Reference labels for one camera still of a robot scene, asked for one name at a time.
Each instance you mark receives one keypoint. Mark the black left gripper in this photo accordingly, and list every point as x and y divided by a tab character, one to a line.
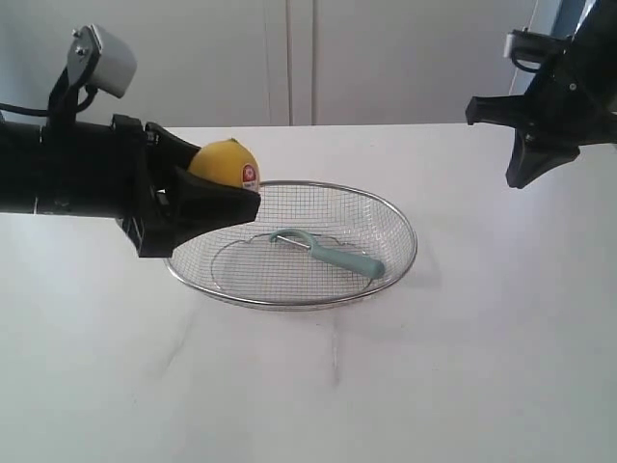
185	206

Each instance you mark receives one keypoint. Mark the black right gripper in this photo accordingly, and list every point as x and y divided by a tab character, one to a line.
568	102

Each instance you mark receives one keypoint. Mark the yellow lemon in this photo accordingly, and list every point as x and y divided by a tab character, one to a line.
227	163

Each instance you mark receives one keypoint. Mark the teal handled peeler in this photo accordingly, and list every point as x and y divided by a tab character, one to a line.
359	264

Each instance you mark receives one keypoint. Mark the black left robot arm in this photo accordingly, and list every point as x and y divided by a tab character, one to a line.
76	170

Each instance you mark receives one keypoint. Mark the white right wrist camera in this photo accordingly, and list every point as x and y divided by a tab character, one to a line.
531	47

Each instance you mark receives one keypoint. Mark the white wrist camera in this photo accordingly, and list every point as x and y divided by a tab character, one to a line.
100	59
531	47

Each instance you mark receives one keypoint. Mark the steel wire mesh basket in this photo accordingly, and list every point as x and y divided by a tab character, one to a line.
240	266

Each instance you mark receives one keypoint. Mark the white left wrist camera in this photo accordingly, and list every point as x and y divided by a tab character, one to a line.
100	59

